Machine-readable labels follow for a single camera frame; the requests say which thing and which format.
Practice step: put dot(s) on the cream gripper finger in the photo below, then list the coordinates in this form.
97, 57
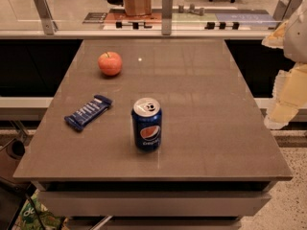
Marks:
289, 94
276, 38

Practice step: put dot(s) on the red apple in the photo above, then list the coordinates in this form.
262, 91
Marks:
110, 63

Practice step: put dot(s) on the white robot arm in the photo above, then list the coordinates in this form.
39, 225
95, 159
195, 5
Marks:
295, 39

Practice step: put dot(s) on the blue Pepsi can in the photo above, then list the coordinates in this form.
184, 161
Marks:
147, 124

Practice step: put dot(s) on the blue snack bar wrapper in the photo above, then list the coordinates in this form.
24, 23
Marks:
88, 112

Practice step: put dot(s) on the green patterned bag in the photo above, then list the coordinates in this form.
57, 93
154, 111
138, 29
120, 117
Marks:
35, 216

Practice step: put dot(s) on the right metal glass post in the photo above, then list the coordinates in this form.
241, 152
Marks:
284, 10

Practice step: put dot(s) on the metal glass post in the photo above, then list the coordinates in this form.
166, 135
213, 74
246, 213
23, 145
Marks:
166, 23
284, 10
49, 26

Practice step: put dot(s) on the middle metal glass post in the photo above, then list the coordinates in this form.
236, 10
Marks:
166, 23

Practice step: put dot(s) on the left metal glass post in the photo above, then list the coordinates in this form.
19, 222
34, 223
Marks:
49, 26

